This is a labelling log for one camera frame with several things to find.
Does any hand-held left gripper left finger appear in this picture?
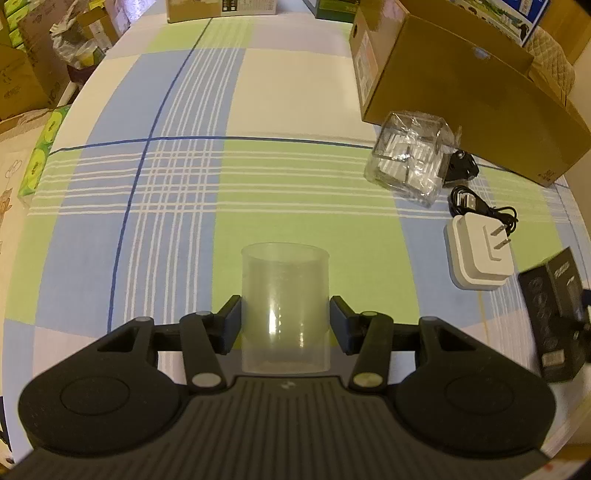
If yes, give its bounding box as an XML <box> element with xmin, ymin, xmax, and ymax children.
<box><xmin>95</xmin><ymin>295</ymin><xmax>243</xmax><ymax>393</ymax></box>

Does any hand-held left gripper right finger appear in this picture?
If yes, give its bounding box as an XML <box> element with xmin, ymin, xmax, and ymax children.
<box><xmin>330</xmin><ymin>295</ymin><xmax>485</xmax><ymax>393</ymax></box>

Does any translucent plastic cup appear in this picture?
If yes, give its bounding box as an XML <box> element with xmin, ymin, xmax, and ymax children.
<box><xmin>240</xmin><ymin>242</ymin><xmax>331</xmax><ymax>374</ymax></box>

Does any white plug charger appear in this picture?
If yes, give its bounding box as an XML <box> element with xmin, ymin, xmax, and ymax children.
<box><xmin>443</xmin><ymin>212</ymin><xmax>515</xmax><ymax>292</ymax></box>

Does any clear plastic box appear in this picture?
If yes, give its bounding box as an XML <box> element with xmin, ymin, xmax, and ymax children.
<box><xmin>363</xmin><ymin>111</ymin><xmax>456</xmax><ymax>209</ymax></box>

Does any black cable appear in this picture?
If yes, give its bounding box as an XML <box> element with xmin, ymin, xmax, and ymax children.
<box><xmin>449</xmin><ymin>185</ymin><xmax>519</xmax><ymax>239</ymax></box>

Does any small black plastic part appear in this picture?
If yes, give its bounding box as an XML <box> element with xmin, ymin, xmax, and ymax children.
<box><xmin>443</xmin><ymin>150</ymin><xmax>479</xmax><ymax>188</ymax></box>

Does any black product box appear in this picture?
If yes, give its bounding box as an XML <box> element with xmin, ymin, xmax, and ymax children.
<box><xmin>516</xmin><ymin>246</ymin><xmax>591</xmax><ymax>382</ymax></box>

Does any plaid tablecloth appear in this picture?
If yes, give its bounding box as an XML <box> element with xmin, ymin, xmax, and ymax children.
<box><xmin>0</xmin><ymin>14</ymin><xmax>591</xmax><ymax>462</ymax></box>

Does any green patterned tissue pack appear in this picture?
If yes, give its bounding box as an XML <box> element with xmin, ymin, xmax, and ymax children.
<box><xmin>17</xmin><ymin>104</ymin><xmax>71</xmax><ymax>209</ymax></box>

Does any small appliance packaging box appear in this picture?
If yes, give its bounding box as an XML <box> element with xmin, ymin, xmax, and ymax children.
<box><xmin>165</xmin><ymin>0</ymin><xmax>279</xmax><ymax>24</ymax></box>

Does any large brown cardboard floor box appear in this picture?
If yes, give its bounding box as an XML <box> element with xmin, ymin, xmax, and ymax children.
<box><xmin>0</xmin><ymin>41</ymin><xmax>75</xmax><ymax>121</ymax></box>

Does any cardboard box with plastic bag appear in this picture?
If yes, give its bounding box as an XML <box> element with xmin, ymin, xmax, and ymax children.
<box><xmin>48</xmin><ymin>0</ymin><xmax>122</xmax><ymax>81</ymax></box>

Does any chair with quilted cover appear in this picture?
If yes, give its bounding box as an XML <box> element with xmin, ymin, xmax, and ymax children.
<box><xmin>522</xmin><ymin>27</ymin><xmax>578</xmax><ymax>99</ymax></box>

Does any dark blue milk carton box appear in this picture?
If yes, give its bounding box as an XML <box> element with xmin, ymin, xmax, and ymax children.
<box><xmin>455</xmin><ymin>0</ymin><xmax>553</xmax><ymax>47</ymax></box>

